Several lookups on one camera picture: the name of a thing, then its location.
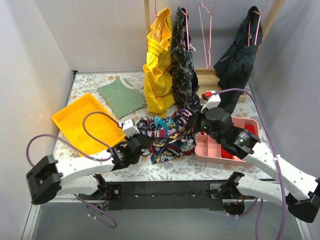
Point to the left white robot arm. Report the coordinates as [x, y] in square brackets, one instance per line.
[51, 177]

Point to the pink divided organiser tray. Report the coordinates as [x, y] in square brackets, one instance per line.
[207, 150]

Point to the yellow shorts on hanger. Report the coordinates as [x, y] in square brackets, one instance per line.
[158, 80]

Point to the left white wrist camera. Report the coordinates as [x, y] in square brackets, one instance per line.
[129, 128]

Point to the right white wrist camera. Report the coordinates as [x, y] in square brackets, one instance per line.
[211, 99]

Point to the yellow plastic tray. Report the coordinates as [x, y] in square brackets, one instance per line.
[81, 118]

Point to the colourful comic print shorts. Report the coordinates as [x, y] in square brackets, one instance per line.
[171, 137]

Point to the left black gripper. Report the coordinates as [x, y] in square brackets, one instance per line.
[144, 141]

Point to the green striped folded shirt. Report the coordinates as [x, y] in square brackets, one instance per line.
[122, 97]

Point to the pink hanger under yellow shorts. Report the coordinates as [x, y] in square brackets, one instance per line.
[156, 18]

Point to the empty pink wire hanger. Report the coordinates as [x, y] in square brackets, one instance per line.
[206, 27]

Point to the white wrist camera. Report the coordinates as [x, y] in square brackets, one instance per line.
[129, 128]
[211, 99]

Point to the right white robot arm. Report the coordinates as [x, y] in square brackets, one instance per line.
[298, 191]

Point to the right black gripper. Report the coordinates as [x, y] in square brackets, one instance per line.
[197, 120]

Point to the red cloth front compartment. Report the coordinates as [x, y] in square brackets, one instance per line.
[225, 154]

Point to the red folded cloth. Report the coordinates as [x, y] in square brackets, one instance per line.
[250, 128]

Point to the wooden clothes rack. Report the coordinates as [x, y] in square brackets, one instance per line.
[207, 77]

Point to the pink hanger under leaf shorts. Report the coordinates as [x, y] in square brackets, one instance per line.
[186, 13]

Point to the dark leaf print shorts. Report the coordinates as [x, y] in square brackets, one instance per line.
[184, 79]

